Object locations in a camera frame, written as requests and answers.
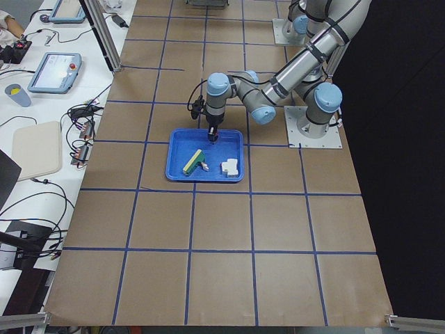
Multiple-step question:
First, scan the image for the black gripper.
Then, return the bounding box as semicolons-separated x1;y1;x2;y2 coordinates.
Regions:
207;122;218;143

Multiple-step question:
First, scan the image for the black power adapter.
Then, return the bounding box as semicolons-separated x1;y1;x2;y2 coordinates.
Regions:
111;14;129;28

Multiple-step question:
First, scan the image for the blue plastic tray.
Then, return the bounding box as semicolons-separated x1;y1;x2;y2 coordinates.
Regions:
165;129;244;183

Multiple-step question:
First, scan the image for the aluminium frame post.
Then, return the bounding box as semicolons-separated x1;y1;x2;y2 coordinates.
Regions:
79;0;122;73

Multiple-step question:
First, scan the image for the black electronics box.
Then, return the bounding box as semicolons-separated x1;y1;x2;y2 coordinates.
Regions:
1;40;32;64

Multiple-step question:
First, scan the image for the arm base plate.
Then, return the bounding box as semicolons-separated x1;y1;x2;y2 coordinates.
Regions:
272;18;308;47
284;106;343;149

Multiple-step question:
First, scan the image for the near blue teach pendant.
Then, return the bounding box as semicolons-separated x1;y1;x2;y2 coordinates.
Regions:
27;52;82;94

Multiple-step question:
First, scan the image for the clear plastic bag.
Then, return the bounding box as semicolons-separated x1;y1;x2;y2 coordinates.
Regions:
99;0;129;13

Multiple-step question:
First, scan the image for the white circuit breaker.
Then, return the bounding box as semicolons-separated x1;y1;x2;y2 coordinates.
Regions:
220;158;240;178

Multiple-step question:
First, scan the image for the grey cup with yellow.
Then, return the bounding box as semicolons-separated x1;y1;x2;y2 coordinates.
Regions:
4;83;31;107

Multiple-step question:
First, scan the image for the black device with cables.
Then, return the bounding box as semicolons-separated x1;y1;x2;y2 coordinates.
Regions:
1;220;64;270

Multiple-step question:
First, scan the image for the green yellow terminal block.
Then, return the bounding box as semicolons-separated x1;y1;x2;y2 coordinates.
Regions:
182;149;209;176

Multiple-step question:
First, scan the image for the black laptop corner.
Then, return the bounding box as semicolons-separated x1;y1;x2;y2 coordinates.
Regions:
0;151;22;208

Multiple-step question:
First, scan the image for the left corner aluminium bracket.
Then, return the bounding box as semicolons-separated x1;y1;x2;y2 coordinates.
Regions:
0;312;51;330

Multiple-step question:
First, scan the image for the circuit board with wires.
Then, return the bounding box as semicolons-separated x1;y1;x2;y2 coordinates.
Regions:
67;104;104;140

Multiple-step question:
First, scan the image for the corner aluminium bracket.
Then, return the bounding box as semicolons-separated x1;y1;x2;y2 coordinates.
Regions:
385;315;445;333
0;312;51;330

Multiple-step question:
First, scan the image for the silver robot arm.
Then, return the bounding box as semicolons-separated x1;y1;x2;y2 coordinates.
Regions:
286;0;309;36
202;1;371;143

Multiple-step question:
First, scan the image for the right corner aluminium bracket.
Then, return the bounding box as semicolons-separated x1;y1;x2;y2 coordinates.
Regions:
385;315;445;333

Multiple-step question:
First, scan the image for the blue teach pendant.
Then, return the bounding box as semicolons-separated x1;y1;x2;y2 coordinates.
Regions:
49;0;86;24
27;52;82;94

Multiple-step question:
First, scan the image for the beige pad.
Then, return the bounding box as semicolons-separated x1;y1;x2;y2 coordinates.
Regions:
12;121;63;181

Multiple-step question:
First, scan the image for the far blue teach pendant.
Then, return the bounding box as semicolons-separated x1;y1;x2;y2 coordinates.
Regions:
49;0;86;24

